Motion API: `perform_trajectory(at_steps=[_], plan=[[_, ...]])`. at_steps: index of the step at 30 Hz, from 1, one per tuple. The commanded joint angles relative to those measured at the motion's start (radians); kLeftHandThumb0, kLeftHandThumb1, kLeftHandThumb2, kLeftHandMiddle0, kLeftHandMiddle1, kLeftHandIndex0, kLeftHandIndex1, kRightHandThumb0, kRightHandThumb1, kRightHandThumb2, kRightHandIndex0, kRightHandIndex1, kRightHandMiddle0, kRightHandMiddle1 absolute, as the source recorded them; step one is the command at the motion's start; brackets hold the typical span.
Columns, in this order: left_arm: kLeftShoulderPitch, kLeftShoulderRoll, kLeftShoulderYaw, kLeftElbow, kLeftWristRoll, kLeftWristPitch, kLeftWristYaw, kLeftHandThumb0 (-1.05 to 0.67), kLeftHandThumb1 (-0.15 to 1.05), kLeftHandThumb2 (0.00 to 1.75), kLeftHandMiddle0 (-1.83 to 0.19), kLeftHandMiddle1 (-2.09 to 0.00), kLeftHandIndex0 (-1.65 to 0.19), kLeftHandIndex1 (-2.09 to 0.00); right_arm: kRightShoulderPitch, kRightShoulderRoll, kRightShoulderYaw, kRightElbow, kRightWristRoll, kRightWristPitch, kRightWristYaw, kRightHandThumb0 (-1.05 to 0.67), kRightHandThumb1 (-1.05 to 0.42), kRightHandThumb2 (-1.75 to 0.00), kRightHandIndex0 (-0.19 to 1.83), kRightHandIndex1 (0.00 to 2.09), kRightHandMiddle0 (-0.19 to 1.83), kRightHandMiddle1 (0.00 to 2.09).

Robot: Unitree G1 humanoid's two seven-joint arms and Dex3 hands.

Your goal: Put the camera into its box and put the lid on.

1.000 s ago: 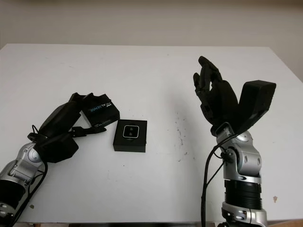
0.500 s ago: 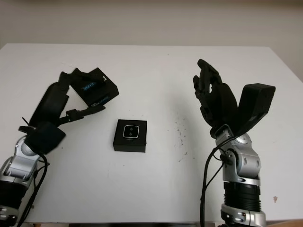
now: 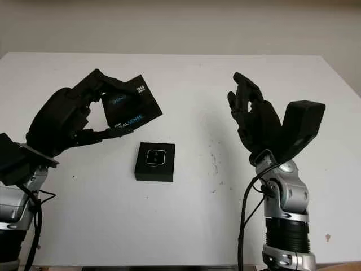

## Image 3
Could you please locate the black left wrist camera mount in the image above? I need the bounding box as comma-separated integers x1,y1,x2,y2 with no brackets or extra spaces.
0,132,60,187

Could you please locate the black RealSense box lid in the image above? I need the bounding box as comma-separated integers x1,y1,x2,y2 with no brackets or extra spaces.
101,74,164,133

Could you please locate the small silver camera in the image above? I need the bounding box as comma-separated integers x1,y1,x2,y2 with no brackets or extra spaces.
145,148,166,167

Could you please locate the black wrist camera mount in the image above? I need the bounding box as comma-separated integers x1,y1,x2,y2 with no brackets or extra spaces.
278,100,327,164
0,132,60,187

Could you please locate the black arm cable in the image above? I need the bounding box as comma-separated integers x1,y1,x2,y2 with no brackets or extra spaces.
236,166,279,271
16,180,57,271

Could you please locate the black box base with insert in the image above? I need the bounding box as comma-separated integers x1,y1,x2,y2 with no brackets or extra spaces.
134,142,176,182

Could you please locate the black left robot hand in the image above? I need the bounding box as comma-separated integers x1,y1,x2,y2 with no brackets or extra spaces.
25,68,136,158

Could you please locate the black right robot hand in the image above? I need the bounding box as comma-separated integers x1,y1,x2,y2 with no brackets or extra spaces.
227,72,287,159

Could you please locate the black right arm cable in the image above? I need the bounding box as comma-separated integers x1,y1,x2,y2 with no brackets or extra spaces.
236,166,279,271

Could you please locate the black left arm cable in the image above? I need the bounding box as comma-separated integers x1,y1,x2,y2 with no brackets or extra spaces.
16,180,57,271

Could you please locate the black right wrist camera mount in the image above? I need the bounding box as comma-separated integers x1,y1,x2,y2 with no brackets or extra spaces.
278,100,327,164

